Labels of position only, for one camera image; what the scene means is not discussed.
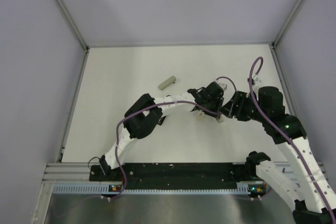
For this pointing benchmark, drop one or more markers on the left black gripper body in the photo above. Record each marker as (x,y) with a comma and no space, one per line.
(209,104)

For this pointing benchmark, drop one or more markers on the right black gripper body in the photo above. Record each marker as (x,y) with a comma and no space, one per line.
(230,106)

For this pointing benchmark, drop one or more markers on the black stapler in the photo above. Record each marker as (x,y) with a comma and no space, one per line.
(161,120)

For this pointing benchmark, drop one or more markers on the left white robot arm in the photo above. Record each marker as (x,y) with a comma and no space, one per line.
(141,119)

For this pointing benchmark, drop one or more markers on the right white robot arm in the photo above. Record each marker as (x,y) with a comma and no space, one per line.
(311,199)

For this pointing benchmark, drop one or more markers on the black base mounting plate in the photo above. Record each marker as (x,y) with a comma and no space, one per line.
(175,176)

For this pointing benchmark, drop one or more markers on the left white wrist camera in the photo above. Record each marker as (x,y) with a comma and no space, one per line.
(223,86)

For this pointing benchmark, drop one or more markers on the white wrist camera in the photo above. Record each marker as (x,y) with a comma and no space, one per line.
(254,81)
(223,86)

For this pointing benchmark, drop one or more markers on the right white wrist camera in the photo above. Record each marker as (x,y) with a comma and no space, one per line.
(254,81)

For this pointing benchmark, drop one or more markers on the grey slotted cable duct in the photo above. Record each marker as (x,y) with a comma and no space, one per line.
(105,189)

